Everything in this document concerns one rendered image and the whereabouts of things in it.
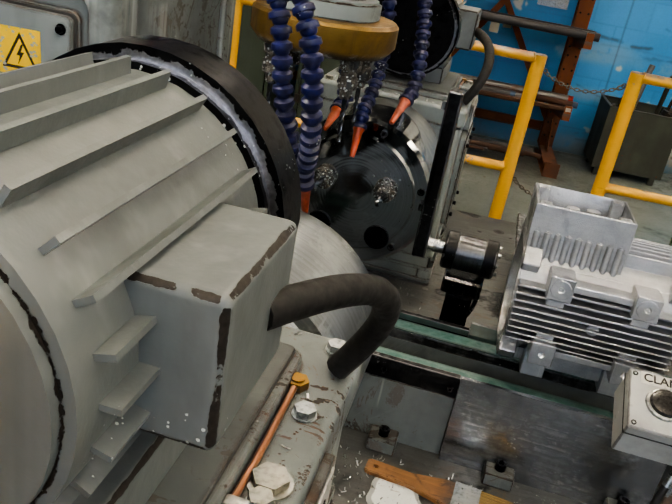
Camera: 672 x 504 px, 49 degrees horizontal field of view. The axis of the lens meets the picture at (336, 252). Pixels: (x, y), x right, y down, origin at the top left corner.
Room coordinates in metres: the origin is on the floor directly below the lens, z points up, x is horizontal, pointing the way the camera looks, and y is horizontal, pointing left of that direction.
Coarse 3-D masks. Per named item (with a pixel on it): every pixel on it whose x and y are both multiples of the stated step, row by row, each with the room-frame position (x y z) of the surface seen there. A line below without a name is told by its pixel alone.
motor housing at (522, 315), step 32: (640, 256) 0.85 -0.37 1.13; (512, 288) 0.96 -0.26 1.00; (544, 288) 0.81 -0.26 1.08; (576, 288) 0.80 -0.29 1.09; (608, 288) 0.82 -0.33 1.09; (512, 320) 0.82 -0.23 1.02; (544, 320) 0.80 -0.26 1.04; (576, 320) 0.79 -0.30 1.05; (608, 320) 0.79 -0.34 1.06; (576, 352) 0.80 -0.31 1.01; (608, 352) 0.79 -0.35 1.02; (640, 352) 0.79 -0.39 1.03
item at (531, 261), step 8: (528, 248) 0.84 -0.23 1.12; (536, 248) 0.84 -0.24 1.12; (528, 256) 0.83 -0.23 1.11; (536, 256) 0.83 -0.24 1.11; (528, 264) 0.82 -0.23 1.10; (536, 264) 0.82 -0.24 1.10; (536, 272) 0.83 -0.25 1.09; (504, 336) 0.83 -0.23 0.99; (504, 344) 0.82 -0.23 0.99; (512, 344) 0.82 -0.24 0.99; (496, 352) 0.83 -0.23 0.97; (504, 352) 0.82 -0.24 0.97; (512, 352) 0.82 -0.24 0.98
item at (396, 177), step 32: (352, 128) 1.14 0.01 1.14; (384, 128) 1.13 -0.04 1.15; (416, 128) 1.20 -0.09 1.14; (320, 160) 1.14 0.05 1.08; (352, 160) 1.13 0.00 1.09; (384, 160) 1.12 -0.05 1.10; (416, 160) 1.12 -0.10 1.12; (320, 192) 1.14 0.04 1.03; (352, 192) 1.13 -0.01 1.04; (384, 192) 1.09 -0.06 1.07; (416, 192) 1.12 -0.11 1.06; (352, 224) 1.13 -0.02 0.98; (384, 224) 1.12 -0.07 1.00; (416, 224) 1.11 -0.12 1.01; (384, 256) 1.12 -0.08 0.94
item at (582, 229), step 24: (552, 192) 0.94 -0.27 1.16; (576, 192) 0.94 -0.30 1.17; (528, 216) 0.92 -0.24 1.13; (552, 216) 0.85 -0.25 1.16; (576, 216) 0.85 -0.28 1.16; (600, 216) 0.84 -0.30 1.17; (624, 216) 0.90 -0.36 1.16; (528, 240) 0.85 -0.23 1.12; (552, 240) 0.85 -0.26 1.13; (576, 240) 0.84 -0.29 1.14; (600, 240) 0.84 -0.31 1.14; (624, 240) 0.83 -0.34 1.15; (576, 264) 0.84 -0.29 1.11; (600, 264) 0.84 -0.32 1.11
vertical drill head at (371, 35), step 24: (264, 0) 0.93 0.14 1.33; (312, 0) 0.87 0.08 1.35; (336, 0) 0.87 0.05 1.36; (360, 0) 0.91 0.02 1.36; (264, 24) 0.87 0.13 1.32; (288, 24) 0.85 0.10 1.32; (336, 24) 0.85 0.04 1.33; (360, 24) 0.88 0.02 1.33; (384, 24) 0.91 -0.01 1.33; (264, 48) 0.90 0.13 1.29; (336, 48) 0.85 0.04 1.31; (360, 48) 0.86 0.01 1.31; (384, 48) 0.88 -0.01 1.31; (360, 72) 0.95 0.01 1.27
